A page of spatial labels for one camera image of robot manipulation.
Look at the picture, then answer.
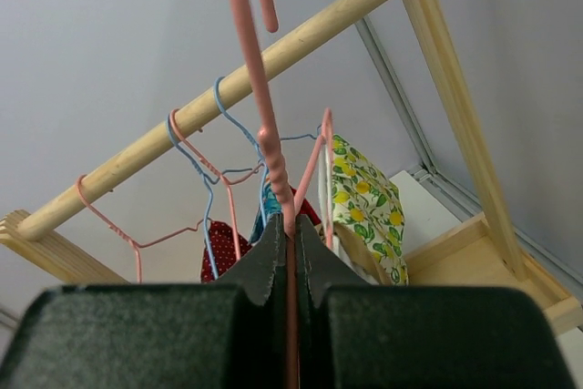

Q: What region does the pink hanger of red skirt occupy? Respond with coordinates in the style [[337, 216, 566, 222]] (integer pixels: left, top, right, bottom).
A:
[[169, 108, 263, 261]]

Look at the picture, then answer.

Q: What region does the tan khaki skirt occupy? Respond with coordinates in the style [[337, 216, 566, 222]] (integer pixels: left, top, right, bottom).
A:
[[333, 222, 392, 285]]

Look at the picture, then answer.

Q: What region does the blue floral skirt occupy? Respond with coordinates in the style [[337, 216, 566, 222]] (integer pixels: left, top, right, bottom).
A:
[[249, 179, 281, 245]]

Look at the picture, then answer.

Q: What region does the red polka dot skirt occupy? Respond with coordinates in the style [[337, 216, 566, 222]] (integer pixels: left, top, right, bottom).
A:
[[199, 220, 238, 283]]

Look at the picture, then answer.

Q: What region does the pink hanger of tan skirt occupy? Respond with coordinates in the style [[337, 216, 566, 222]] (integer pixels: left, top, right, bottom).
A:
[[220, 0, 336, 389]]

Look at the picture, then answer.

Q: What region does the plain red skirt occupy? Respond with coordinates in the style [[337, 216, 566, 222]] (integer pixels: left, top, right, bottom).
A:
[[296, 199, 322, 226]]

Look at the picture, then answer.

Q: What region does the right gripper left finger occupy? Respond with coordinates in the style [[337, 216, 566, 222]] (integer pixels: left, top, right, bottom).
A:
[[1, 216, 286, 388]]

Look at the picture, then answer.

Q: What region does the lemon print skirt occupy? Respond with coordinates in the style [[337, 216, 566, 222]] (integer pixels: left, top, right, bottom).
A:
[[331, 134, 409, 286]]

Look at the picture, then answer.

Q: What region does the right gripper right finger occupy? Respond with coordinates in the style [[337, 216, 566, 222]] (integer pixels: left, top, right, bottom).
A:
[[296, 216, 578, 388]]

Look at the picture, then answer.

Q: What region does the blue hanger of floral skirt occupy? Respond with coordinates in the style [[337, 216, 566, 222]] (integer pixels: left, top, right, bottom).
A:
[[166, 111, 261, 262]]

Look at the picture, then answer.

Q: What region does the wooden clothes rack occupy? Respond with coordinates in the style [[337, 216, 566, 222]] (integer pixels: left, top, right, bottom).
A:
[[0, 0, 583, 334]]

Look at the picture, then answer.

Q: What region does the blue hanger of lemon skirt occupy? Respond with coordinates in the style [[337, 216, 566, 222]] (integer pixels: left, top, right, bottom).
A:
[[212, 77, 320, 160]]

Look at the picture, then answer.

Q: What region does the pink hanger of dotted skirt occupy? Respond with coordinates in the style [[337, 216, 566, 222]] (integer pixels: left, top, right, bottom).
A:
[[74, 174, 207, 283]]

